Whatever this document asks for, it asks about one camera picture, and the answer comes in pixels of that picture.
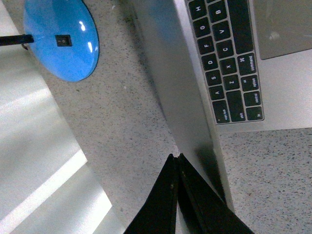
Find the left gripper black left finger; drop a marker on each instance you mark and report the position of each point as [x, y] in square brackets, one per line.
[158, 214]

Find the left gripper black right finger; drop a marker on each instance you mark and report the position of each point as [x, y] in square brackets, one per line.
[202, 209]

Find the silver laptop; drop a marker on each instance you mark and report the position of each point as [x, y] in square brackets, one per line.
[225, 66]

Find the white curtain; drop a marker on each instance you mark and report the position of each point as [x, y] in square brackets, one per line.
[46, 185]

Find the blue desk lamp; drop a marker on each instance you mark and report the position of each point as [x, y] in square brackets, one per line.
[62, 35]

